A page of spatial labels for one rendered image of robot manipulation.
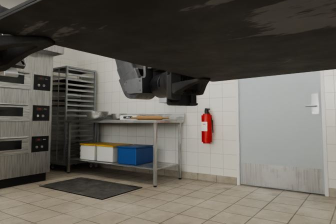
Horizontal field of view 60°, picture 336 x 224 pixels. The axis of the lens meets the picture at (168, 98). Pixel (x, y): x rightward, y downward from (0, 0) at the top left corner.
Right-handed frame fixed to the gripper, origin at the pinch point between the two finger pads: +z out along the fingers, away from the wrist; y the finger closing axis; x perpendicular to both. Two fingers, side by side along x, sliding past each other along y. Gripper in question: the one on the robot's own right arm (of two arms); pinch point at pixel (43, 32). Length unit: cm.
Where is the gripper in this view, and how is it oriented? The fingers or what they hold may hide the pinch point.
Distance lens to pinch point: 29.6
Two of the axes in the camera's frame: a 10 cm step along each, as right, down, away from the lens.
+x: -1.0, -0.8, -9.9
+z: 9.9, -0.1, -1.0
